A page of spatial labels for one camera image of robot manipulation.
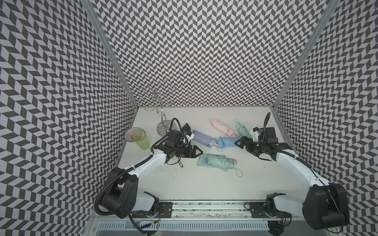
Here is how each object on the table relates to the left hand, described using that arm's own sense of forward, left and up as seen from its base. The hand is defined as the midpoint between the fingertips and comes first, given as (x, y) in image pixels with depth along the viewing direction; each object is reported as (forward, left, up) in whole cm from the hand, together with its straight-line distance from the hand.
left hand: (198, 154), depth 82 cm
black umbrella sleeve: (+23, +8, -6) cm, 25 cm away
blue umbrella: (+11, -18, -6) cm, 22 cm away
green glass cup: (+21, +43, -14) cm, 50 cm away
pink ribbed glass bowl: (+18, +47, -6) cm, 51 cm away
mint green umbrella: (-2, -12, -6) cm, 14 cm away
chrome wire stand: (+26, +22, +21) cm, 40 cm away
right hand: (+4, -25, 0) cm, 25 cm away
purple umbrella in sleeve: (+15, -4, -8) cm, 17 cm away
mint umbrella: (+22, -31, -8) cm, 39 cm away
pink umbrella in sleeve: (+23, -17, -6) cm, 30 cm away
